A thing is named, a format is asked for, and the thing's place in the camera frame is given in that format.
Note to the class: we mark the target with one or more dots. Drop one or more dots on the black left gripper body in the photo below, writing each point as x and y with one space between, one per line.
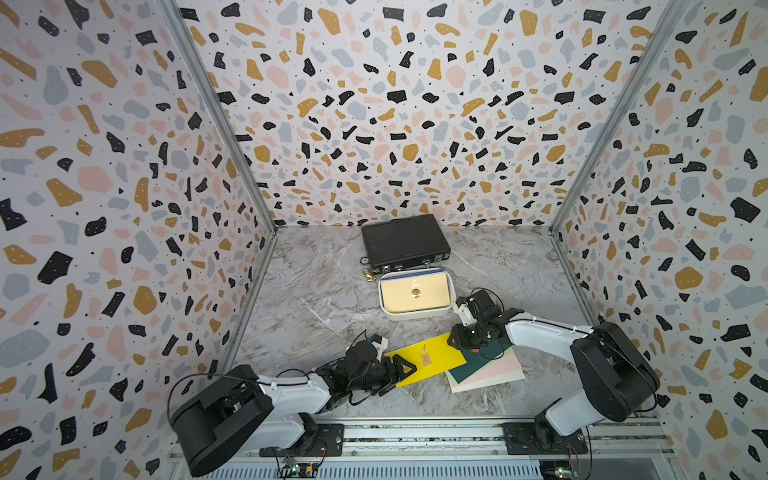
377 381

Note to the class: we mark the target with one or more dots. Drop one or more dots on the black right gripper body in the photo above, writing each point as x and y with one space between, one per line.
467 337

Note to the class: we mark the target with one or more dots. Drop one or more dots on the dark green envelope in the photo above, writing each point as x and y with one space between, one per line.
475 359

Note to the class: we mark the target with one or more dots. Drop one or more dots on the bright yellow envelope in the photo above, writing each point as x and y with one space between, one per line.
430 358

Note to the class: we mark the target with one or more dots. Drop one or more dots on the white storage tray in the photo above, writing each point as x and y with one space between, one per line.
418 314

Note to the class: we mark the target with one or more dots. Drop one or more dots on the pale yellow envelope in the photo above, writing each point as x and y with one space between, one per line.
415 292

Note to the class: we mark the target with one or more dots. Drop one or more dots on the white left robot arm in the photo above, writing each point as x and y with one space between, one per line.
242 411

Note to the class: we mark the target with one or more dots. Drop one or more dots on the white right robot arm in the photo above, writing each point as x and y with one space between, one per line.
616 379

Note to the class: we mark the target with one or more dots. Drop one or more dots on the pink envelope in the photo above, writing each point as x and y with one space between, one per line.
506 365

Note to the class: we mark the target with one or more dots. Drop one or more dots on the small brass keys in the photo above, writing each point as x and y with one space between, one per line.
367 275

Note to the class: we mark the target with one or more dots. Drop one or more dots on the small electronics board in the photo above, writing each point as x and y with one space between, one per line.
291 468

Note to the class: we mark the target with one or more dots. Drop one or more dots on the black metal briefcase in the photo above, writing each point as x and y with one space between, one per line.
405 243

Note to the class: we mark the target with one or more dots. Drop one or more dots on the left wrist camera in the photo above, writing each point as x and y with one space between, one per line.
379 343

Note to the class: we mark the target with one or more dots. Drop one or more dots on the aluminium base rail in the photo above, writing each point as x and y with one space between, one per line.
494 448

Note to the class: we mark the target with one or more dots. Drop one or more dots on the aluminium corner post right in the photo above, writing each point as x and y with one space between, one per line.
670 17

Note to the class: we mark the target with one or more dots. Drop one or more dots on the aluminium corner post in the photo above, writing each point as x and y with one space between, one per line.
670 17
170 12

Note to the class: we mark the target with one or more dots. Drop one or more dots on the aluminium corner post left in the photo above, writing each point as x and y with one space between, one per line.
170 12

